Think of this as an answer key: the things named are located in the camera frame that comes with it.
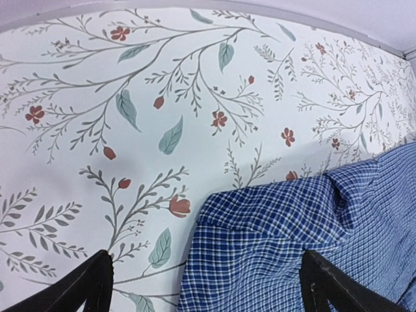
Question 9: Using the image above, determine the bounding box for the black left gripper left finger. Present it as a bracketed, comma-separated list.
[5, 250, 114, 312]

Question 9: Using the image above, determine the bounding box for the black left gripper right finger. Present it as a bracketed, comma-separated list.
[299, 250, 407, 311]

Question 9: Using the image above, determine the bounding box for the blue plaid button shirt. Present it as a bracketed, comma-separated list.
[177, 144, 415, 311]

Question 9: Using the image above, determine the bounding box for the floral patterned table cloth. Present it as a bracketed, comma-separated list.
[1, 8, 415, 311]

